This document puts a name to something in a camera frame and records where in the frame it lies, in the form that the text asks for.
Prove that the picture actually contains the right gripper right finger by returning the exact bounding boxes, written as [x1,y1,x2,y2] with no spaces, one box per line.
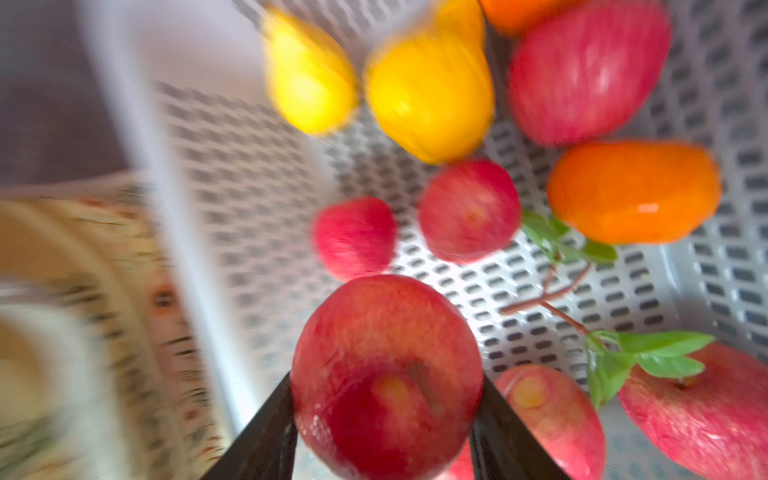
[469,376,570,480]

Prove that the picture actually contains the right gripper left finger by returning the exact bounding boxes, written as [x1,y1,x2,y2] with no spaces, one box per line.
[202,373,298,480]

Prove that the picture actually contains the red apple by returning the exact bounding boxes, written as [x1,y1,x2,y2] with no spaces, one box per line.
[290,275,484,479]
[507,1,672,146]
[619,342,767,479]
[312,196,397,281]
[418,158,522,264]
[437,363,607,480]

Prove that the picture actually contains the cream canvas tote bag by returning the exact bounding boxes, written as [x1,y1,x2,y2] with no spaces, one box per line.
[1,198,228,479]

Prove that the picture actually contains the yellow lemon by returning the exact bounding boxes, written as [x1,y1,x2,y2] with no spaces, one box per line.
[363,1,496,165]

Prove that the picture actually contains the green leafy sprig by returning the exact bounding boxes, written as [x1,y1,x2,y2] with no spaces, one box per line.
[500,209,716,409]

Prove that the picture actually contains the white plastic basket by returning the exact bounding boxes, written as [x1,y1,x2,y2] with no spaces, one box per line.
[77,0,768,480]

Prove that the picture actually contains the small orange tangerine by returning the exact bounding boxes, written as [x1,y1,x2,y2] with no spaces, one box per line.
[547,141,722,245]

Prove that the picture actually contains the yellow pear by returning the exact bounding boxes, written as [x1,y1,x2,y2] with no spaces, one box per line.
[262,5,359,135]

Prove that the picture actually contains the red apple back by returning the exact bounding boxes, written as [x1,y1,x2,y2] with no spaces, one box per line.
[507,1,672,146]

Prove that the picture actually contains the orange fruit back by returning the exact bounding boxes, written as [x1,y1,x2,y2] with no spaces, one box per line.
[480,0,580,36]

